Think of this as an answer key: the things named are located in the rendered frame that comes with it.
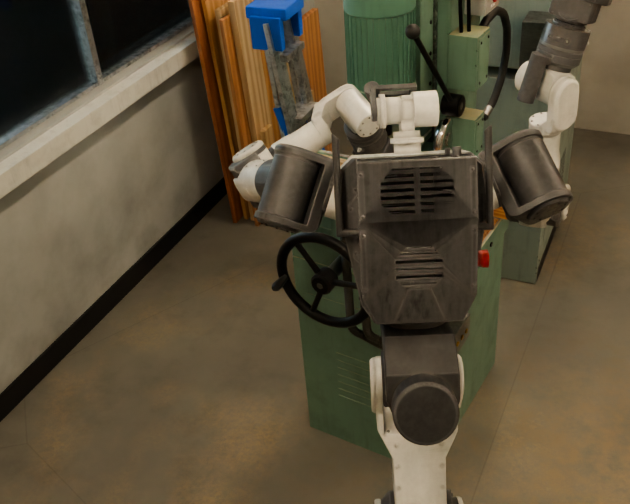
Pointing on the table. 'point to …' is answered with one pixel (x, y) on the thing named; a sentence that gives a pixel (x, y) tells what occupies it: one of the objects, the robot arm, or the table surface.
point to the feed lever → (453, 104)
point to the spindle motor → (379, 42)
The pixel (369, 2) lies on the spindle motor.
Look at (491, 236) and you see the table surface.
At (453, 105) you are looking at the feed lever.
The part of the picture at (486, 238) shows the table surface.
